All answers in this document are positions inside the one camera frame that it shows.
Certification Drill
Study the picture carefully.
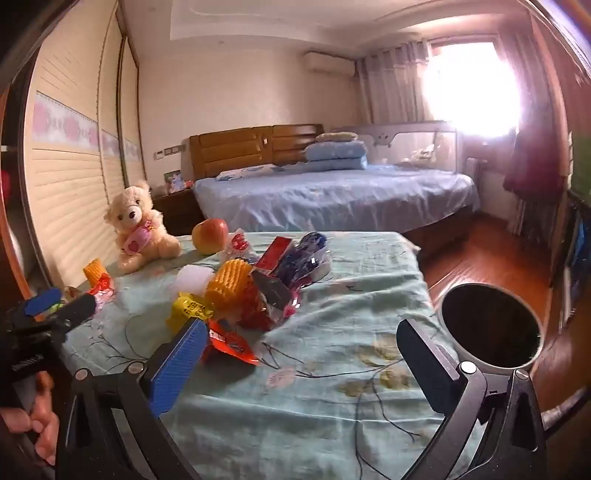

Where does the dark silver wrapper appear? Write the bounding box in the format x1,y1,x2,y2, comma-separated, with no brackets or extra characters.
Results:
252,270,293,311

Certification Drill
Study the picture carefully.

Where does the small red wrapper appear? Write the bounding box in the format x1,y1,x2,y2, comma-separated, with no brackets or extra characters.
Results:
85,272,117,306

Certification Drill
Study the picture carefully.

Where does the cream teddy bear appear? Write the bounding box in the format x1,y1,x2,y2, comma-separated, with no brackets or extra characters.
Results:
105,181,182,273

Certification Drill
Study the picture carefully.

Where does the white round bin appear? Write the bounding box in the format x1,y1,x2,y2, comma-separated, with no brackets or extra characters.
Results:
438,284,544,374

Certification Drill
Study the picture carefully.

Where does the white air conditioner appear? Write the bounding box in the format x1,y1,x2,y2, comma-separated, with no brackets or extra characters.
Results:
302,52,356,77

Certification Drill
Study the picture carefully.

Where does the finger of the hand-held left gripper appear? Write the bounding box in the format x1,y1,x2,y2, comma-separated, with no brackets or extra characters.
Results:
24,287,64,318
45,292,98,331

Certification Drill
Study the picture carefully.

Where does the blue plastic wrapper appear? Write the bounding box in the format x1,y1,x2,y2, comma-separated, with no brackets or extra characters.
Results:
277,232,331,289

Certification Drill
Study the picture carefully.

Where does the yellow wrapper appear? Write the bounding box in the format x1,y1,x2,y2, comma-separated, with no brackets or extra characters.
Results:
168,295,214,334

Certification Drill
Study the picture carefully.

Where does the white red-print plastic bag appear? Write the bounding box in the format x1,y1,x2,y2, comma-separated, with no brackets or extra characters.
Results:
224,228,259,265

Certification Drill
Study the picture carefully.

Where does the long red wrapper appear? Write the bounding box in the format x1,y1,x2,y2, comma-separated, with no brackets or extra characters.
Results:
255,236,291,274

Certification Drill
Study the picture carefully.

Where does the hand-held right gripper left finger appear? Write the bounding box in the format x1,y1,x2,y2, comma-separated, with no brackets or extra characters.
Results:
69,318,211,480

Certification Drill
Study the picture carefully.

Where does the bed with blue sheet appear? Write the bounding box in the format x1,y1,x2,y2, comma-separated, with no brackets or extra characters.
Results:
191,161,476,241

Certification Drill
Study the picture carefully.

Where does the grey patterned curtain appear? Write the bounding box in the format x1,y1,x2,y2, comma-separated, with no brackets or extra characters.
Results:
499,18,557,134
355,41,430,125

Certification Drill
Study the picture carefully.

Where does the grey bed guard rail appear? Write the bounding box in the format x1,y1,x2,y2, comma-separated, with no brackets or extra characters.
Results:
330,121,460,171

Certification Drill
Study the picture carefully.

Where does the dark wooden nightstand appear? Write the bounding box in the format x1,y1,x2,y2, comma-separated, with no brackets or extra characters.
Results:
152,189,204,236

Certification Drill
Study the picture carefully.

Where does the sliding door wardrobe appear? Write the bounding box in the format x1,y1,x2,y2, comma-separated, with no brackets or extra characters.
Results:
23,0,144,278

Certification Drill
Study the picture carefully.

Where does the wooden headboard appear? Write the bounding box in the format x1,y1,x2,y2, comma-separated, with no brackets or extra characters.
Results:
189,124,324,181

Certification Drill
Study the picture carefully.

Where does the crumpled red wrapper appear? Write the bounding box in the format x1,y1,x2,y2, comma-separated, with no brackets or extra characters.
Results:
238,277,304,331

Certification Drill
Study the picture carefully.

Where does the folded light blue quilt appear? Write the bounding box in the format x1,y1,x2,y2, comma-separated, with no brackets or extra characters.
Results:
305,141,369,171

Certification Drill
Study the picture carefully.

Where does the bright window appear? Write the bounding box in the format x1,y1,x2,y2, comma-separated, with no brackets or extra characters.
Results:
434,41,518,139

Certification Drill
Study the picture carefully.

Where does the red apple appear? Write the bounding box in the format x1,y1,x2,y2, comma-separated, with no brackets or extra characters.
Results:
191,218,230,256

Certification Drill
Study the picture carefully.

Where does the flat blue patterned pillow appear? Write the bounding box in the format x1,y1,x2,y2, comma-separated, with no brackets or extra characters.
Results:
217,164,278,182

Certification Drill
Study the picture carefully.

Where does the colourful box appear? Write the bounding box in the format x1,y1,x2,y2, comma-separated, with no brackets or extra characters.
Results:
164,170,195,195

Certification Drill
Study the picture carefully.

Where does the teal floral bedsheet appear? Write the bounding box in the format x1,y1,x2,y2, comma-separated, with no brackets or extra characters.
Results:
60,231,485,480

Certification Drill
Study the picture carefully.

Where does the person's left hand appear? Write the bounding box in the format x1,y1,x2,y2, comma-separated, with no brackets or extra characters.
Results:
27,373,62,468

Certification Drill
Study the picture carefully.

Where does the red orange snack wrapper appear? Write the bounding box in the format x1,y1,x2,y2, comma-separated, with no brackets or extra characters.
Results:
203,320,262,367

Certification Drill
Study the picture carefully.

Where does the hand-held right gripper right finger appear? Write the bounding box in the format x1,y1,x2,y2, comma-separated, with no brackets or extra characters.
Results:
396,318,560,480

